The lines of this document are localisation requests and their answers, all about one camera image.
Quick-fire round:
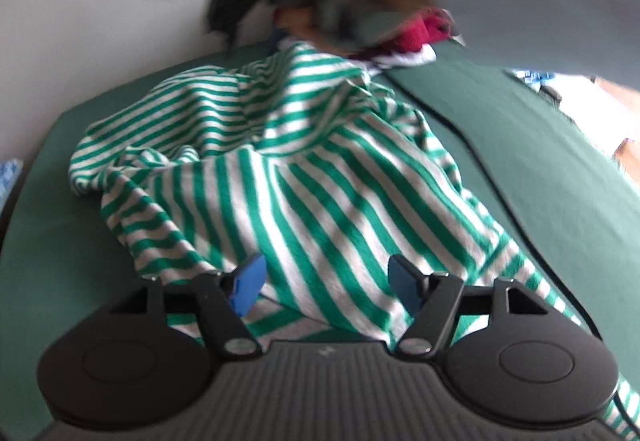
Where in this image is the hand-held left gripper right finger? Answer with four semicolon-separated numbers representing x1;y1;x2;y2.
388;254;551;361

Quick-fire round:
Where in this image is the dark red cloth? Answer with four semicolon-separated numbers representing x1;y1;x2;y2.
350;7;453;59

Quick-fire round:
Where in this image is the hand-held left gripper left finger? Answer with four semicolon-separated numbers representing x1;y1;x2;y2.
107;252;269;362

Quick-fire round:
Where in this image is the green white striped shirt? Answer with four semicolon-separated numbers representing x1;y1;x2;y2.
67;41;640;439

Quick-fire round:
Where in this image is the blue patterned cloth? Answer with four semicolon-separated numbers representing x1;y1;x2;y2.
0;160;23;206

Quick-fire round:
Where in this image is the blue white packaging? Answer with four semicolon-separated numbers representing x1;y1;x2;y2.
512;68;558;88

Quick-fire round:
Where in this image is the black cable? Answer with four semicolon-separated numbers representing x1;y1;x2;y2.
382;71;633;432

